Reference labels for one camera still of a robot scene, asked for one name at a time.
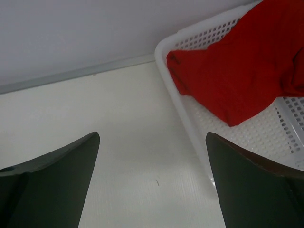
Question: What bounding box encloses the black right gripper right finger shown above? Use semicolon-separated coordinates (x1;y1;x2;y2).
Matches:
206;132;304;228

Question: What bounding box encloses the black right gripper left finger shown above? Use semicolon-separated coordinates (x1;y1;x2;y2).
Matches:
0;132;100;228

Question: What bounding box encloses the red t shirt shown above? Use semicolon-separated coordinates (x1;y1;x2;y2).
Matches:
166;0;304;127

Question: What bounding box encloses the white perforated plastic basket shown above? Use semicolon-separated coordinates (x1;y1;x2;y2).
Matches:
154;2;304;180

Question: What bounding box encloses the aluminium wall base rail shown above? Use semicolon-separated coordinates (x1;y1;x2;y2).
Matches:
0;54;155;94

